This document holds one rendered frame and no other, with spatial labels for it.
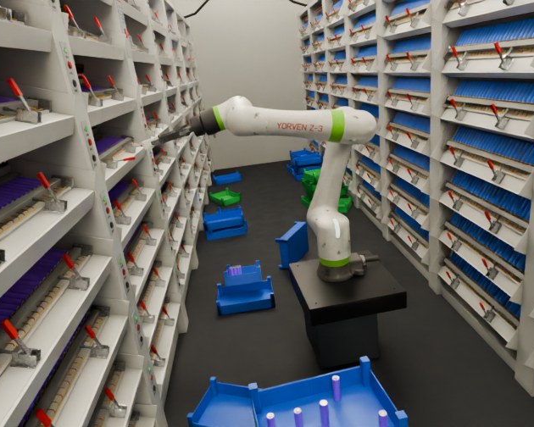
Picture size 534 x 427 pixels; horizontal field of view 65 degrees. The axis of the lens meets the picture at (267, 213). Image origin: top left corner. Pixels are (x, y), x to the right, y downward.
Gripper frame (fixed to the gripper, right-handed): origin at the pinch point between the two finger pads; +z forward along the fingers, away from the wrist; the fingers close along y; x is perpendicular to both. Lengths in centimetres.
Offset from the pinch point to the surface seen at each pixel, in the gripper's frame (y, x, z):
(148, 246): -2.1, -37.5, 17.7
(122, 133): 17.7, 6.0, 13.8
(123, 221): -27.6, -18.2, 12.9
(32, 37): -62, 34, 0
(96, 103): -27.7, 18.6, 4.3
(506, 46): -22, -7, -123
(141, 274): -27.6, -37.8, 15.5
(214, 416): -39, -96, 11
